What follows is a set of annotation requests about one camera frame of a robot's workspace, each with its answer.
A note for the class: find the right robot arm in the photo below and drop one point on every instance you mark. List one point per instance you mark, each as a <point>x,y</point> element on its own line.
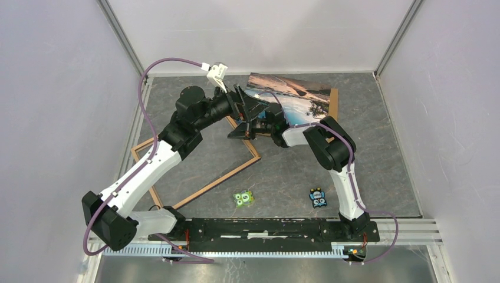
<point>332,147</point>

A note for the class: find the green owl sticker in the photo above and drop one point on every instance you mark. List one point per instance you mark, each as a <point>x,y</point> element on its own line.
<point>244,198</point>

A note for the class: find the landscape photo print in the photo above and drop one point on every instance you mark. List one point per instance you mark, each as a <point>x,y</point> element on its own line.
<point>266,82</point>

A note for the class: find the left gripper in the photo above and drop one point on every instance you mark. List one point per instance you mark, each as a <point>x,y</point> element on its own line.
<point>236,105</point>

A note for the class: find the blue owl sticker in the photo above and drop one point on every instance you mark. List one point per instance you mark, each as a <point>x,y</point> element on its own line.
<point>317,197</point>

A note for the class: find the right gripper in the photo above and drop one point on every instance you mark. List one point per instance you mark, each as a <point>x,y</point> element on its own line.
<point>243,131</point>

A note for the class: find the wooden picture frame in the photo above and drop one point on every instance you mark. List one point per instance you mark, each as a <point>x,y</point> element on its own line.
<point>201,182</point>

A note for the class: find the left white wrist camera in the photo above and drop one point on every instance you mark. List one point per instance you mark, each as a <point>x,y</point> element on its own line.
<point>215,74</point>

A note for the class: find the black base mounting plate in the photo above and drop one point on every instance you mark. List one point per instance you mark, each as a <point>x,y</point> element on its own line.
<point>269,234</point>

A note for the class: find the white slotted cable duct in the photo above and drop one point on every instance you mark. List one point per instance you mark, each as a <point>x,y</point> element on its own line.
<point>165,250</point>

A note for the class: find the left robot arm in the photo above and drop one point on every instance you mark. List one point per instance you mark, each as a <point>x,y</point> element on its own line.
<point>110,215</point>

